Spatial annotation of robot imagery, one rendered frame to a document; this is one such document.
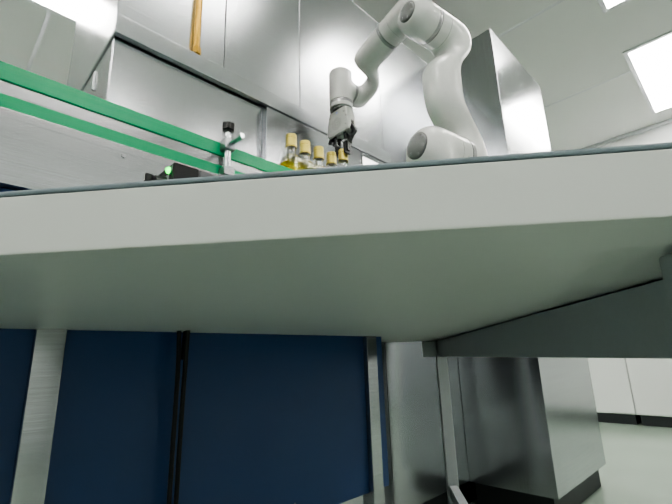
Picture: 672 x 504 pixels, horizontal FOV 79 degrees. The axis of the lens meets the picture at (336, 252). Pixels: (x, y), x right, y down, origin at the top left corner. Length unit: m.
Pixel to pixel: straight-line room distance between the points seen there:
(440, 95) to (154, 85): 0.78
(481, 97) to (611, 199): 2.18
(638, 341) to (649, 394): 4.25
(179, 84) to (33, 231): 1.15
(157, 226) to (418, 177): 0.13
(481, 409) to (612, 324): 1.66
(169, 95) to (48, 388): 0.86
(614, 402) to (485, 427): 2.76
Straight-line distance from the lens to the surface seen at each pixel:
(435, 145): 0.99
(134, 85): 1.31
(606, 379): 4.74
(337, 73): 1.61
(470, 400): 2.12
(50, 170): 0.81
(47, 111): 0.87
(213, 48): 1.52
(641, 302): 0.43
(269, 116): 1.48
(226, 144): 0.96
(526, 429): 2.03
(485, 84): 2.40
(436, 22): 1.25
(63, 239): 0.24
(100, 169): 0.83
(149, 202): 0.22
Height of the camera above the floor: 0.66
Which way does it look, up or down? 14 degrees up
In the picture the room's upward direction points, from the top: 2 degrees counter-clockwise
